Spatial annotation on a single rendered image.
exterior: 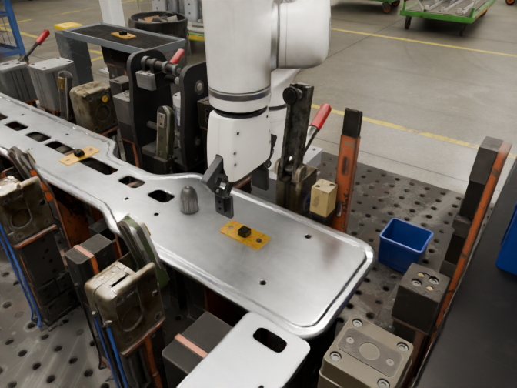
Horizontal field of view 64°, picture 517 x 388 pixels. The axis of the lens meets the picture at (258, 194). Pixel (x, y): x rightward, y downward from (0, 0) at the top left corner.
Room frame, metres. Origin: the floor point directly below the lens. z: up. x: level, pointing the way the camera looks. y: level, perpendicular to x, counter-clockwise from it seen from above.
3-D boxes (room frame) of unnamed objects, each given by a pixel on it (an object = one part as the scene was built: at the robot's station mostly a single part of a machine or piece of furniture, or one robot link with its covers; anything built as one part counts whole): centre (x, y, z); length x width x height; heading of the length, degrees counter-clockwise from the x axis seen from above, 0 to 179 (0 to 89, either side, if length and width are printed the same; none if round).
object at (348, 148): (0.61, -0.15, 0.95); 0.03 x 0.01 x 0.50; 54
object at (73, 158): (0.82, 0.40, 1.01); 0.08 x 0.04 x 0.01; 145
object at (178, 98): (0.93, 0.20, 0.94); 0.18 x 0.13 x 0.49; 54
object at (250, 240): (0.55, 0.02, 1.01); 0.08 x 0.04 x 0.01; 54
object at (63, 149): (0.87, 0.47, 0.84); 0.17 x 0.06 x 0.29; 144
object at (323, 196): (0.60, -0.11, 0.88); 0.04 x 0.04 x 0.36; 54
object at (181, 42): (1.23, 0.39, 1.16); 0.37 x 0.14 x 0.02; 54
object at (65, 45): (1.38, 0.60, 0.92); 0.08 x 0.08 x 0.44; 54
